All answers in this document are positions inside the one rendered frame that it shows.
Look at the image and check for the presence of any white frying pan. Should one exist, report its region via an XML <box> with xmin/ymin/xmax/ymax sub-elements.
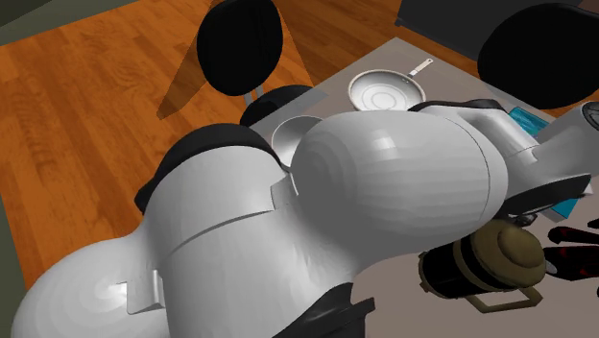
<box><xmin>347</xmin><ymin>58</ymin><xmax>435</xmax><ymax>112</ymax></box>

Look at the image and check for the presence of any white bowl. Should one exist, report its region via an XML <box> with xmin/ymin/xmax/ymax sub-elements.
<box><xmin>270</xmin><ymin>114</ymin><xmax>324</xmax><ymax>169</ymax></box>

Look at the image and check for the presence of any black and red toy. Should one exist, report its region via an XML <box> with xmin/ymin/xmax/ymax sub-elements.
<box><xmin>542</xmin><ymin>218</ymin><xmax>599</xmax><ymax>299</ymax></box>

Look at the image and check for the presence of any teal book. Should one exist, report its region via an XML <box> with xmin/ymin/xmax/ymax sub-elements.
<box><xmin>507</xmin><ymin>106</ymin><xmax>591</xmax><ymax>222</ymax></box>

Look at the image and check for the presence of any black round-backed chair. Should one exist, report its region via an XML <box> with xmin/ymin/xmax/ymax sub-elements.
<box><xmin>477</xmin><ymin>3</ymin><xmax>599</xmax><ymax>111</ymax></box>
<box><xmin>196</xmin><ymin>0</ymin><xmax>316</xmax><ymax>129</ymax></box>

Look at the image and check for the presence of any black and olive lidded pot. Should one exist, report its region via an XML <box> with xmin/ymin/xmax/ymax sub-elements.
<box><xmin>418</xmin><ymin>218</ymin><xmax>548</xmax><ymax>314</ymax></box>

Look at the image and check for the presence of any dark cabinet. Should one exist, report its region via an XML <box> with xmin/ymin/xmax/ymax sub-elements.
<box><xmin>395</xmin><ymin>0</ymin><xmax>599</xmax><ymax>62</ymax></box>

